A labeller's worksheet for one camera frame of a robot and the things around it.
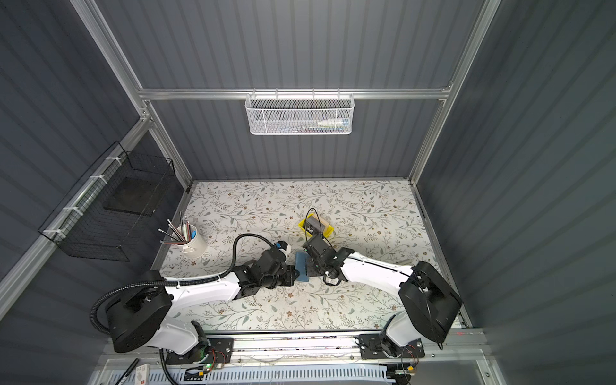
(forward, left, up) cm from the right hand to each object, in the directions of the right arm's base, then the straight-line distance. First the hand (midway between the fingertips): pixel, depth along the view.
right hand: (312, 265), depth 86 cm
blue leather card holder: (0, +4, +1) cm, 4 cm away
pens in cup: (+10, +50, +3) cm, 51 cm away
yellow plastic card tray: (+17, -7, -2) cm, 19 cm away
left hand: (-5, +3, 0) cm, 6 cm away
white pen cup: (+6, +44, +3) cm, 44 cm away
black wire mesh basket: (+8, +62, +25) cm, 67 cm away
